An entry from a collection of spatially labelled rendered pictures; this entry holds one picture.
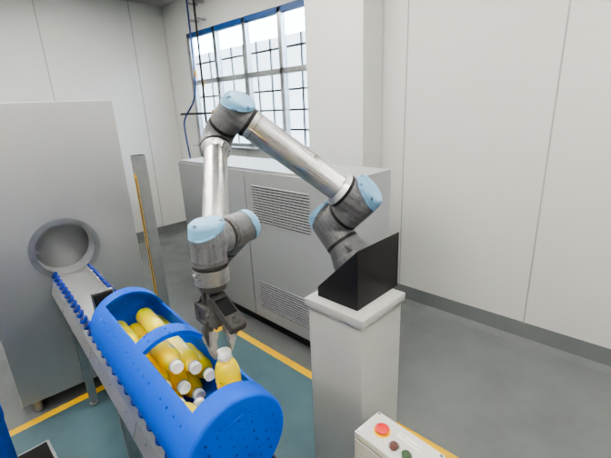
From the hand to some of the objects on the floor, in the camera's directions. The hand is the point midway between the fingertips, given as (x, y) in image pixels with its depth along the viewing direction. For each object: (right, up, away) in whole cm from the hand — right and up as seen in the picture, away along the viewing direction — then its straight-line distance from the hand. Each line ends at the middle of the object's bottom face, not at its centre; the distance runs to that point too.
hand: (224, 352), depth 105 cm
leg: (-60, -108, +93) cm, 154 cm away
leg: (-125, -88, +164) cm, 224 cm away
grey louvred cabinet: (-6, -48, +273) cm, 277 cm away
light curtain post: (-59, -90, +150) cm, 184 cm away
